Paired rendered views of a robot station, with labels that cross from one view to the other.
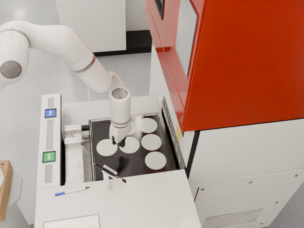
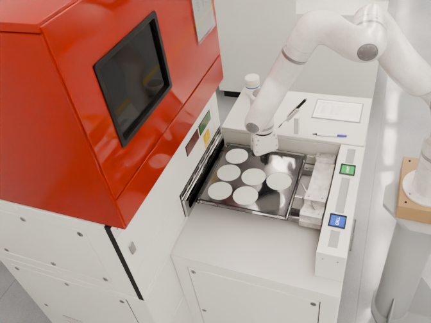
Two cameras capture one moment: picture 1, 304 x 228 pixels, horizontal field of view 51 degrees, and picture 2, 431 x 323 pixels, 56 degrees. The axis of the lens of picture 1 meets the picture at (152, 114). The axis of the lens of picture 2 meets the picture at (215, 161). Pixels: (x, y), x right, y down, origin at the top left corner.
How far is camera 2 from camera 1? 207 cm
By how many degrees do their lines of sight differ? 84
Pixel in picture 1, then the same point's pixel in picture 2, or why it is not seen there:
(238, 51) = not seen: outside the picture
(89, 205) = (317, 124)
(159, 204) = not seen: hidden behind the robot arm
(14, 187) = (391, 195)
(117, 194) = (290, 124)
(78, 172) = (317, 172)
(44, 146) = (351, 182)
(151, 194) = not seen: hidden behind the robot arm
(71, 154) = (321, 191)
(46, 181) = (353, 151)
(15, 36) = (362, 15)
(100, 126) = (275, 206)
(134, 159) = (256, 162)
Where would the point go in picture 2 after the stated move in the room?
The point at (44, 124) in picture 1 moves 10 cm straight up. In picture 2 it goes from (347, 208) to (351, 188)
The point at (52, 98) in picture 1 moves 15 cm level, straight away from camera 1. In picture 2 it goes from (329, 247) to (331, 289)
